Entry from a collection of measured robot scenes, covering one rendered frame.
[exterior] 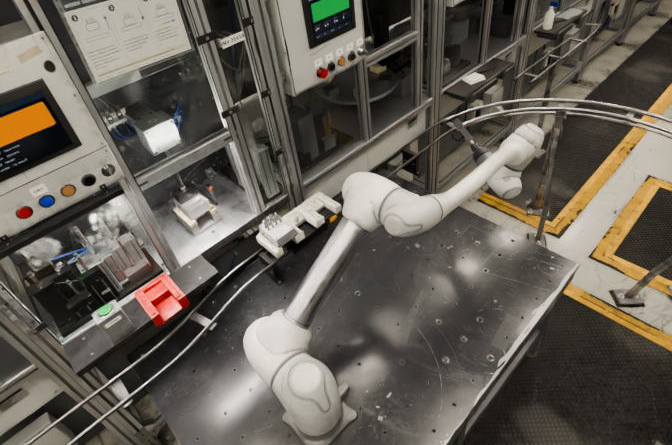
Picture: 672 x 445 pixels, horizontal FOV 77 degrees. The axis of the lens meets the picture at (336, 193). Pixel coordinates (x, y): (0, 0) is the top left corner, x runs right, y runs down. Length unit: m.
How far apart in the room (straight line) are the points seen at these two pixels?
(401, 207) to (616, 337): 1.67
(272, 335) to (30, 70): 0.98
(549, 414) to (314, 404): 1.32
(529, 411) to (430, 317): 0.81
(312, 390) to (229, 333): 0.60
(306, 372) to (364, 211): 0.50
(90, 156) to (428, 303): 1.28
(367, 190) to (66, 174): 0.88
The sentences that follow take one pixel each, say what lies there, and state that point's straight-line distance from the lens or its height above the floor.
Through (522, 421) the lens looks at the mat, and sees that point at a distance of 2.32.
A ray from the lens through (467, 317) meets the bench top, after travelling 1.73.
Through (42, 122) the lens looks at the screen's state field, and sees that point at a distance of 1.35.
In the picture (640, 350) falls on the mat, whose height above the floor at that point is 0.01.
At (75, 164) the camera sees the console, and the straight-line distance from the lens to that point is 1.43.
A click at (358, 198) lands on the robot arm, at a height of 1.22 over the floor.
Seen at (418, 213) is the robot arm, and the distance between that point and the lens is 1.28.
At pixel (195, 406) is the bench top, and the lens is 1.70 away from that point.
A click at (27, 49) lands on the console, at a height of 1.80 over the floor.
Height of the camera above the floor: 2.11
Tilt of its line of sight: 40 degrees down
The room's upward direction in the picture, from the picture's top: 9 degrees counter-clockwise
